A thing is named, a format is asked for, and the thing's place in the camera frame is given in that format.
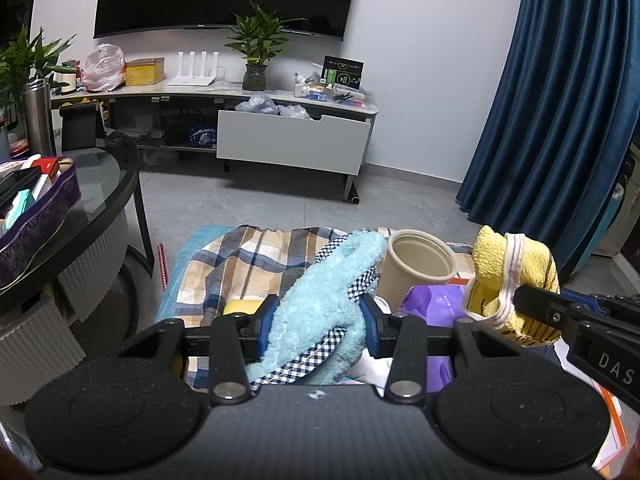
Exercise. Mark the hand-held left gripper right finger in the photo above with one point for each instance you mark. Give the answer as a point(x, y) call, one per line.
point(369, 321)

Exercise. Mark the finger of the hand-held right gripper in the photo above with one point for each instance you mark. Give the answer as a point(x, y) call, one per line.
point(542, 307)
point(585, 300)

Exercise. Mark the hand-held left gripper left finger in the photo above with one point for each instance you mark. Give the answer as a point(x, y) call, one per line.
point(268, 321)

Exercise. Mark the light blue fluffy slipper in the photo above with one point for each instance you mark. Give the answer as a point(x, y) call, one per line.
point(312, 300)

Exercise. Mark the yellow striped sock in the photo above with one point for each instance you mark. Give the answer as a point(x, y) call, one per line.
point(492, 272)

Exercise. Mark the yellow sponge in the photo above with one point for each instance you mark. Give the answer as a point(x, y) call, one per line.
point(242, 307)

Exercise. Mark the plaid blanket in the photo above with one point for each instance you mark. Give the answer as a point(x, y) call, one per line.
point(235, 265)

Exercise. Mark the purple packet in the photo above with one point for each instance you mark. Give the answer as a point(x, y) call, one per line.
point(440, 310)

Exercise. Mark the beige cup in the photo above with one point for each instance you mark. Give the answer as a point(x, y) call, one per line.
point(417, 265)

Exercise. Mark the red spiral notebook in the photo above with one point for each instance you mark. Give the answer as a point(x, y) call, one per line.
point(163, 265)

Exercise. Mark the black rolled mat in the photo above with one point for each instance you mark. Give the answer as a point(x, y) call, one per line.
point(355, 195)

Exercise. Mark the white drawer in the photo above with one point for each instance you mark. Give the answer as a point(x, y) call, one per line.
point(292, 140)

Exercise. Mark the dark blue curtain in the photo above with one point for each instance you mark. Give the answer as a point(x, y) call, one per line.
point(555, 110)

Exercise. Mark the blue bag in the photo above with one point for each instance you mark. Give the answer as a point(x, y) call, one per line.
point(202, 136)

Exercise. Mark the clear plastic bag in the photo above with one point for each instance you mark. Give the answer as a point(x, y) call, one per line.
point(257, 105)
point(295, 111)

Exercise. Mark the round black glass table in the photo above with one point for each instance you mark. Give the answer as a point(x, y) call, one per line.
point(100, 185)

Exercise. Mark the tray of small items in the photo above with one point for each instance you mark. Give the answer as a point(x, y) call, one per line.
point(330, 94)

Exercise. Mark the purple tin box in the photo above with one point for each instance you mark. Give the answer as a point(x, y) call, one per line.
point(45, 225)

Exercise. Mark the grey television cabinet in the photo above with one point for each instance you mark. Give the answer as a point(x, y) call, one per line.
point(170, 97)

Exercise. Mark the black green box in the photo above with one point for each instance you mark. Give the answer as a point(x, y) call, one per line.
point(345, 72)

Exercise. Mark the white router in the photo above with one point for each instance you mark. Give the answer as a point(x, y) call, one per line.
point(195, 72)

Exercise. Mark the red box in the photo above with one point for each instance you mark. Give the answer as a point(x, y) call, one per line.
point(46, 172)

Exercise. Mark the black tablet stand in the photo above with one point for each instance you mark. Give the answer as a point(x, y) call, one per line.
point(80, 125)

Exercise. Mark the potted green plant dark vase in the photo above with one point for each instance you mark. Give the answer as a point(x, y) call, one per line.
point(257, 45)

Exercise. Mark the yellow box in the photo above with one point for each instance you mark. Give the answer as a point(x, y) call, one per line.
point(145, 72)

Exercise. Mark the white plastic bag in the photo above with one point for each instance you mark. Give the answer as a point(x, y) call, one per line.
point(102, 67)

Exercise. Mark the steel thermos bottle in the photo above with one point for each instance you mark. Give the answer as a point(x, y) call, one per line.
point(40, 120)

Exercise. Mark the tall leafy plant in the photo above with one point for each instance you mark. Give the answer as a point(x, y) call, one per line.
point(25, 65)

